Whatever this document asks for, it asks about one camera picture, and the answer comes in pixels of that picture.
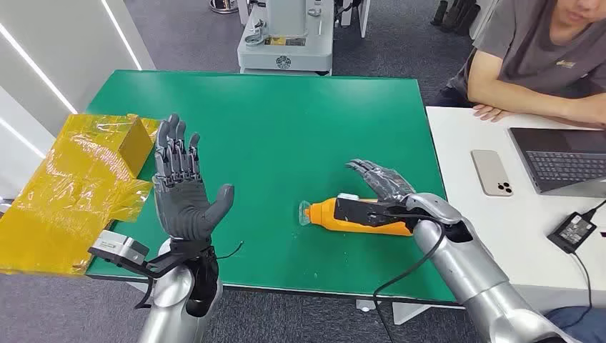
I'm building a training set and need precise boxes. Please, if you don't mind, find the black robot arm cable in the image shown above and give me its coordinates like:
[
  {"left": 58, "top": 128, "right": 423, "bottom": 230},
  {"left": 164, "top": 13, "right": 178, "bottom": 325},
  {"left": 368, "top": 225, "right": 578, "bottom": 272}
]
[{"left": 372, "top": 212, "right": 447, "bottom": 343}]

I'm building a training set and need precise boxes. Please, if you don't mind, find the beige smartphone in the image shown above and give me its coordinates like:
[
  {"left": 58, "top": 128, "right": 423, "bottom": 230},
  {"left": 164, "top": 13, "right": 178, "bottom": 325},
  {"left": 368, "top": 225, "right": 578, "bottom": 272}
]
[{"left": 471, "top": 149, "right": 515, "bottom": 197}]

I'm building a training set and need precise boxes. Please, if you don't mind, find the grey laptop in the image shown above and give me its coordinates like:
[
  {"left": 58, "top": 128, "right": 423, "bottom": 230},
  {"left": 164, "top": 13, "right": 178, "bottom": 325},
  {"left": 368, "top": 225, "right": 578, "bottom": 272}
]
[{"left": 509, "top": 126, "right": 606, "bottom": 199}]

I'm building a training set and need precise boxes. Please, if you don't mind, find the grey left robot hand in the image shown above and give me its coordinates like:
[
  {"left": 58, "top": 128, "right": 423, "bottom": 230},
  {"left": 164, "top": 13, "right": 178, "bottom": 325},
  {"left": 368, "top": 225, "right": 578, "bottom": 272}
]
[{"left": 152, "top": 113, "right": 236, "bottom": 243}]

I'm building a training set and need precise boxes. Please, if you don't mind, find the orange plastic bottle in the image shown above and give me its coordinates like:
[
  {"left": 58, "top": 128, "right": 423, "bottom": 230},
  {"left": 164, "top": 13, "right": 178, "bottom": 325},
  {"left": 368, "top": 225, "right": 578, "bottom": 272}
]
[{"left": 299, "top": 197, "right": 415, "bottom": 238}]

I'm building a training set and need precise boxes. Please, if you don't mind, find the grey machine with column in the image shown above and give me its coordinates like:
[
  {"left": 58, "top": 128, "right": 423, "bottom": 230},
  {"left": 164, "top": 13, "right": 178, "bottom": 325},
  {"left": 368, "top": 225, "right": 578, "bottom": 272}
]
[{"left": 237, "top": 0, "right": 335, "bottom": 76}]

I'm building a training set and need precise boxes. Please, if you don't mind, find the person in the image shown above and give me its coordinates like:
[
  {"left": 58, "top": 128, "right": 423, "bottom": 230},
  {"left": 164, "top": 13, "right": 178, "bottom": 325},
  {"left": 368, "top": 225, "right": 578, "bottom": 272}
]
[{"left": 433, "top": 0, "right": 606, "bottom": 129}]

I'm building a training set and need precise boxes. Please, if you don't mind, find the black power adapter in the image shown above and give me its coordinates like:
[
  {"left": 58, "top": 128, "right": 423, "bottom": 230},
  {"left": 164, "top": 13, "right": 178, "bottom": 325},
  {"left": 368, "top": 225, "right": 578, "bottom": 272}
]
[{"left": 547, "top": 212, "right": 597, "bottom": 255}]

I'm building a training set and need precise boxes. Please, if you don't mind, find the black adapter cable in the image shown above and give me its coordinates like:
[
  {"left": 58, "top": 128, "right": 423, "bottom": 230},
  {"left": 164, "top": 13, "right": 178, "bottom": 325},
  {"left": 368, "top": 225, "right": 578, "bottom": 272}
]
[
  {"left": 585, "top": 199, "right": 606, "bottom": 219},
  {"left": 560, "top": 252, "right": 595, "bottom": 330}
]

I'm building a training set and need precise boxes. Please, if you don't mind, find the person's hand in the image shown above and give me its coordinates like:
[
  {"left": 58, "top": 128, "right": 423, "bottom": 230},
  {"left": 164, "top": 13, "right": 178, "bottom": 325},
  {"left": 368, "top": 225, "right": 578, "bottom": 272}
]
[{"left": 472, "top": 104, "right": 511, "bottom": 123}]

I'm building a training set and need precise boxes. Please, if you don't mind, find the yellow film-wrapped box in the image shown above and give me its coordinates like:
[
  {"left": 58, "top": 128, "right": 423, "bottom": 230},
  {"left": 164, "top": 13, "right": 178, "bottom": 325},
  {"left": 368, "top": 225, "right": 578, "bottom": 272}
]
[{"left": 0, "top": 113, "right": 163, "bottom": 277}]

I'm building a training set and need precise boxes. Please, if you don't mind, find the green table mat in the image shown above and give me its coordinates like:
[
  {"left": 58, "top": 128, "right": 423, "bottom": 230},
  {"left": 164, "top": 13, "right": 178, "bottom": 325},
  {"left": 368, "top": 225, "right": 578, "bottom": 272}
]
[{"left": 85, "top": 69, "right": 458, "bottom": 304}]

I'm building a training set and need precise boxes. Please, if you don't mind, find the chrome stand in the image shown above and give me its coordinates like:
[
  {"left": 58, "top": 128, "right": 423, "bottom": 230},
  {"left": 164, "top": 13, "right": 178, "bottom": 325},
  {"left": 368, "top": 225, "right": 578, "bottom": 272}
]
[{"left": 209, "top": 0, "right": 239, "bottom": 14}]

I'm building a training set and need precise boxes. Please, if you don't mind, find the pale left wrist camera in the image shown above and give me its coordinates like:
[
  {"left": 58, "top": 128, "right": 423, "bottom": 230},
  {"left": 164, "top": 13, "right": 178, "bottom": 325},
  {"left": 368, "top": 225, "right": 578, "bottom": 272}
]
[{"left": 89, "top": 230, "right": 151, "bottom": 267}]

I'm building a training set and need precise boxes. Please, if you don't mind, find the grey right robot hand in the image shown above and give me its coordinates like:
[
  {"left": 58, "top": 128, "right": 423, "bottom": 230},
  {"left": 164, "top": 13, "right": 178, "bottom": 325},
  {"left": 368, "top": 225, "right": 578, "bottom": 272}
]
[{"left": 345, "top": 158, "right": 464, "bottom": 227}]

